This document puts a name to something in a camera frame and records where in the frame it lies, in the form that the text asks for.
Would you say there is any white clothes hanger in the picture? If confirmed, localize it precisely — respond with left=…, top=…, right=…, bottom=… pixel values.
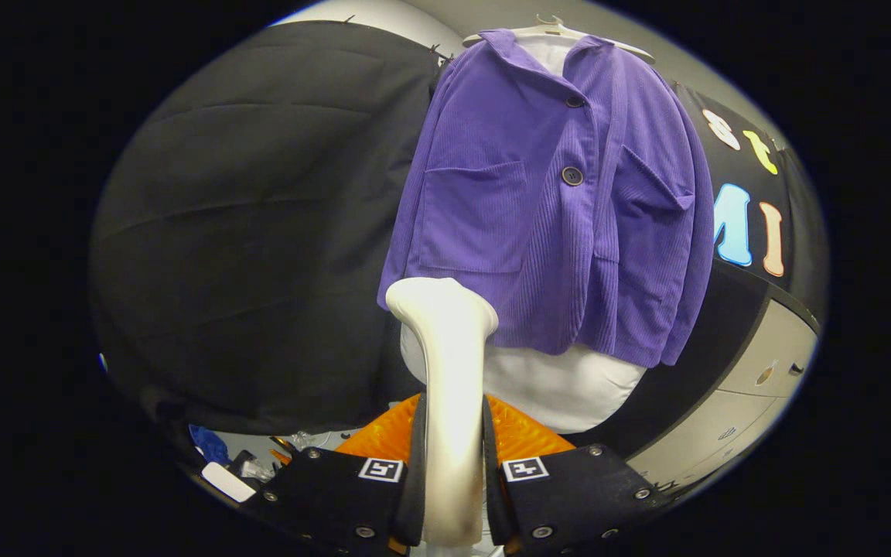
left=463, top=14, right=657, bottom=64

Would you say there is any grey cabinet with dark top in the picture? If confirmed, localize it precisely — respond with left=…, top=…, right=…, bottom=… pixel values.
left=627, top=298, right=821, bottom=492

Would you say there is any white undershirt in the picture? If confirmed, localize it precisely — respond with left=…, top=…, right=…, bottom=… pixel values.
left=401, top=37, right=647, bottom=434

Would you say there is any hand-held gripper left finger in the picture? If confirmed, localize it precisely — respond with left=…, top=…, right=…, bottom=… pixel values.
left=260, top=393, right=427, bottom=557

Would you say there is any white rounded block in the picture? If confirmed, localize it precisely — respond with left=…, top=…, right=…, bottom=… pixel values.
left=202, top=462, right=257, bottom=504

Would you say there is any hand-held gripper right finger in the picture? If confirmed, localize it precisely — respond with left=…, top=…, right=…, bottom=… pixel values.
left=483, top=393, right=674, bottom=557

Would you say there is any white garment steamer head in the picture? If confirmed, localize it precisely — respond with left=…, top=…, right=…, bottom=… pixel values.
left=385, top=277, right=499, bottom=547

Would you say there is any purple corduroy jacket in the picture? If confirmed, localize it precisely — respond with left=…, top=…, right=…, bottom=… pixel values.
left=377, top=29, right=715, bottom=368

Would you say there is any blue crumpled object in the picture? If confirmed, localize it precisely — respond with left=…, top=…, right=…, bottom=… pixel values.
left=189, top=424, right=231, bottom=465

